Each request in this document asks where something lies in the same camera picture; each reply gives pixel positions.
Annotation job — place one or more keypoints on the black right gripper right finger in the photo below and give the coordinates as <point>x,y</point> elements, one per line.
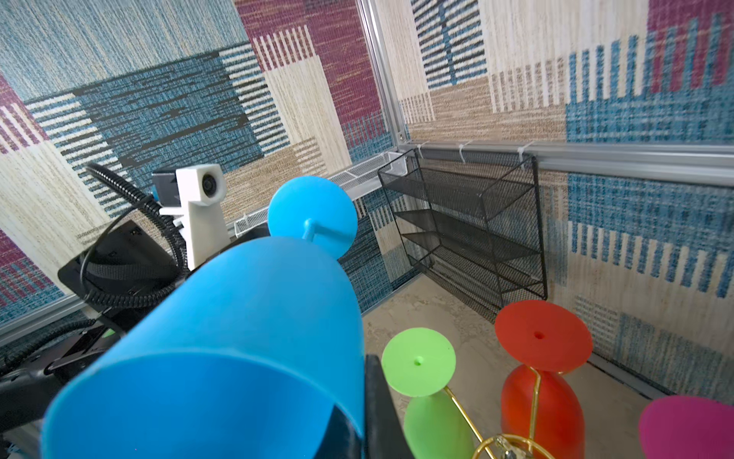
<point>384,436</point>

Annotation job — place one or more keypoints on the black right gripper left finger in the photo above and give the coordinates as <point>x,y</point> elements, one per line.
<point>340,440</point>

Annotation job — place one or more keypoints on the blue wine glass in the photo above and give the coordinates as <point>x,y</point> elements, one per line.
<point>246,359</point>

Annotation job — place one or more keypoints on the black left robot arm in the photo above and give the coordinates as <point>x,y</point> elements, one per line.
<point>128,262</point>

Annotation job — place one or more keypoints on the green rear wine glass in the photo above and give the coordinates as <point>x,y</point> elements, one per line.
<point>419,363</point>

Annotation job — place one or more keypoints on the red wine glass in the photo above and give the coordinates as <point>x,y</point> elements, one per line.
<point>536,402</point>

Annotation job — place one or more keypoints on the black mesh shelf rack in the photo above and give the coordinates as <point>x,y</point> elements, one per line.
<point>470,221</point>

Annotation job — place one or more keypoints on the magenta wine glass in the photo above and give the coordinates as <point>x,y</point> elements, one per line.
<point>686,427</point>

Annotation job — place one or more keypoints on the white wire basket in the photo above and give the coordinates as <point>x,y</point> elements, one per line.
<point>306,202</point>

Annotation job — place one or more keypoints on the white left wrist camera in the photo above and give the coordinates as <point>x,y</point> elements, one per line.
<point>193,196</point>

